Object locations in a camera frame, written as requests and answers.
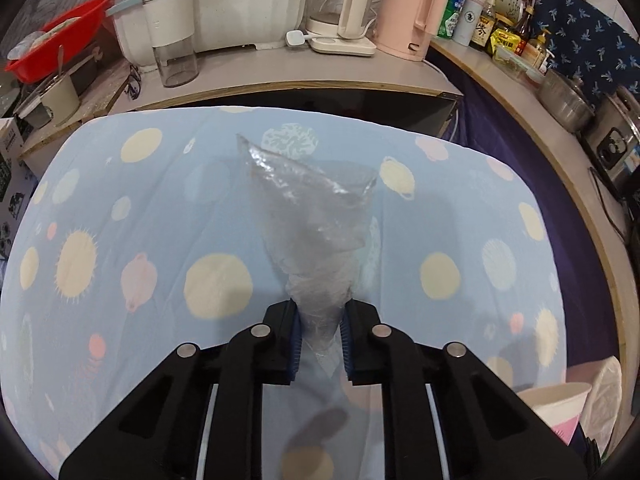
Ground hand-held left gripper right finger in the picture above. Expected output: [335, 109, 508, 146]
[340, 300, 586, 480]

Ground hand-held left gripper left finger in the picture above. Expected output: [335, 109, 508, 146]
[59, 299, 302, 480]

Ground clear plastic bag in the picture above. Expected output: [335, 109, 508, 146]
[235, 132, 381, 377]

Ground pink white paper cup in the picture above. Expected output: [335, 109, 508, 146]
[519, 382, 594, 447]

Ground white plastic bag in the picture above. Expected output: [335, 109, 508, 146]
[581, 356, 624, 457]

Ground dark purple cloth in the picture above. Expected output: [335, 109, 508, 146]
[425, 57, 634, 377]

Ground wooden edged counter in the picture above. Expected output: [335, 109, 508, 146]
[20, 24, 640, 313]

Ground black eyeglasses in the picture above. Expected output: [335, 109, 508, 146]
[124, 62, 144, 100]

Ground green cardboard milk box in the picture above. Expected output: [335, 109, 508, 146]
[0, 117, 39, 262]

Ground steel cooking pot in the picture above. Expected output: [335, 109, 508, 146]
[537, 69, 597, 134]

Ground white dish drainer blue lid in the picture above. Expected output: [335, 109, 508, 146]
[106, 0, 317, 69]

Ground white glass kettle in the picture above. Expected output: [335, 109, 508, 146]
[304, 0, 379, 57]

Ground pink electric kettle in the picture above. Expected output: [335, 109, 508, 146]
[373, 0, 454, 63]

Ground silver rice cooker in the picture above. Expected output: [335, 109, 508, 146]
[579, 87, 640, 202]

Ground beige mug with spoon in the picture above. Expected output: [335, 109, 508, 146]
[39, 45, 82, 127]

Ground yellow seasoning packet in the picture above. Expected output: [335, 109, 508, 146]
[488, 27, 526, 61]

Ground dark sauce bottle white label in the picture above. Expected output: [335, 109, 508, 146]
[472, 0, 499, 57]

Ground light blue bottle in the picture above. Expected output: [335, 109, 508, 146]
[453, 0, 486, 50]

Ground black tray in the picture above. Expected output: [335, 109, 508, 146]
[16, 54, 99, 127]

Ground green seasoning packet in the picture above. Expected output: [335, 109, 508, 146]
[437, 0, 469, 41]

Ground white portable blender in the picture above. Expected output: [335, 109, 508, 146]
[139, 0, 201, 89]

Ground amber pump bottle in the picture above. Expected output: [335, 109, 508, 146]
[529, 27, 551, 71]

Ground dark slim sauce bottle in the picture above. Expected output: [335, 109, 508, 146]
[514, 7, 536, 56]

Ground navy printed cloth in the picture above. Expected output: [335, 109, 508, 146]
[529, 0, 640, 107]

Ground red plastic basin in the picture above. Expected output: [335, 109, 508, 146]
[5, 0, 114, 84]

